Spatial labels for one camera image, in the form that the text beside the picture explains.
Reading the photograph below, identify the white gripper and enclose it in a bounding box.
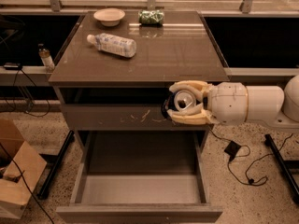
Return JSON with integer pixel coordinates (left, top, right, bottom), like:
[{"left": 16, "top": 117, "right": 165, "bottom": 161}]
[{"left": 167, "top": 80, "right": 248, "bottom": 125}]

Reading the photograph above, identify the dark blue pepsi can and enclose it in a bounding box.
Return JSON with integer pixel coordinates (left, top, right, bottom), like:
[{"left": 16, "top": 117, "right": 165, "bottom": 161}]
[{"left": 161, "top": 90, "right": 197, "bottom": 119}]

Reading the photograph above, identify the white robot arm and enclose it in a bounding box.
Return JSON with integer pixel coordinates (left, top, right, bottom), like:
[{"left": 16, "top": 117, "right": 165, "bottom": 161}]
[{"left": 162, "top": 77, "right": 299, "bottom": 133}]

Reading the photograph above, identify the grey drawer cabinet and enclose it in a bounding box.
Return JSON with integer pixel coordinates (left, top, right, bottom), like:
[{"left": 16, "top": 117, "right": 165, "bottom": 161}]
[{"left": 49, "top": 10, "right": 228, "bottom": 146}]

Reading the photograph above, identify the open grey middle drawer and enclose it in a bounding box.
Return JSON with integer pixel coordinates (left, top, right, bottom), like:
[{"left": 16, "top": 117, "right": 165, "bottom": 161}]
[{"left": 57, "top": 131, "right": 222, "bottom": 224}]

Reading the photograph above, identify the closed grey upper drawer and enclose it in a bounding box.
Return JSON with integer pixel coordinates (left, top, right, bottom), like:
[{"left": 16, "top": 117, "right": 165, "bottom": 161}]
[{"left": 61, "top": 104, "right": 208, "bottom": 131}]

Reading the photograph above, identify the green chip bag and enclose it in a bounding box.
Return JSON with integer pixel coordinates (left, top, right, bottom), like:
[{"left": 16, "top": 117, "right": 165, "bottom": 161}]
[{"left": 138, "top": 10, "right": 164, "bottom": 25}]

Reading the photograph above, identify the clear plastic water bottle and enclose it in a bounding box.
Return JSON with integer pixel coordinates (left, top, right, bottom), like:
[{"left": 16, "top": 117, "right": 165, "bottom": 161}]
[{"left": 87, "top": 33, "right": 136, "bottom": 58}]

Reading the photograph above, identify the black floor bar right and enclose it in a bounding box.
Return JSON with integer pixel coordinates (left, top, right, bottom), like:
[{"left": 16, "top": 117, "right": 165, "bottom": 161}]
[{"left": 264, "top": 134, "right": 299, "bottom": 204}]

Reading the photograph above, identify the black floor bar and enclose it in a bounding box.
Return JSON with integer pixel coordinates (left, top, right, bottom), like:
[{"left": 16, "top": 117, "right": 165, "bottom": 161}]
[
  {"left": 37, "top": 131, "right": 75, "bottom": 200},
  {"left": 264, "top": 134, "right": 299, "bottom": 204}
]

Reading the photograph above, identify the white ceramic bowl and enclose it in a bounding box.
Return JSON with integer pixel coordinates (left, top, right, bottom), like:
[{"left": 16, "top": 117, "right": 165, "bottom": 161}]
[{"left": 93, "top": 8, "right": 125, "bottom": 27}]

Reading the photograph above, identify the small bottle on ledge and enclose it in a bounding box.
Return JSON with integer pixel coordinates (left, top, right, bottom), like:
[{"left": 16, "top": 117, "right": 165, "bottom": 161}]
[{"left": 38, "top": 44, "right": 55, "bottom": 72}]

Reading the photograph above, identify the black floor bar left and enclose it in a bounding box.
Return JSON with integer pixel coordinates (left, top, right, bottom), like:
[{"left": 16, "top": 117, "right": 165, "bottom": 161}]
[{"left": 37, "top": 131, "right": 75, "bottom": 200}]

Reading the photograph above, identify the cardboard box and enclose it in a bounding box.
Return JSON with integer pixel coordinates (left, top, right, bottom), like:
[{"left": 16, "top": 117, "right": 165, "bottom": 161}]
[{"left": 0, "top": 119, "right": 47, "bottom": 219}]

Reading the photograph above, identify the black device on ledge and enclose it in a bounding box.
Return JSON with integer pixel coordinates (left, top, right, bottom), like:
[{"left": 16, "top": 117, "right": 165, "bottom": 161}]
[{"left": 3, "top": 63, "right": 22, "bottom": 70}]

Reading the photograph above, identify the black power adapter with cable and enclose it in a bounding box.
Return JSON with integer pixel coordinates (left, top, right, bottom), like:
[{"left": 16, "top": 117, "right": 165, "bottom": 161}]
[{"left": 207, "top": 128, "right": 295, "bottom": 187}]

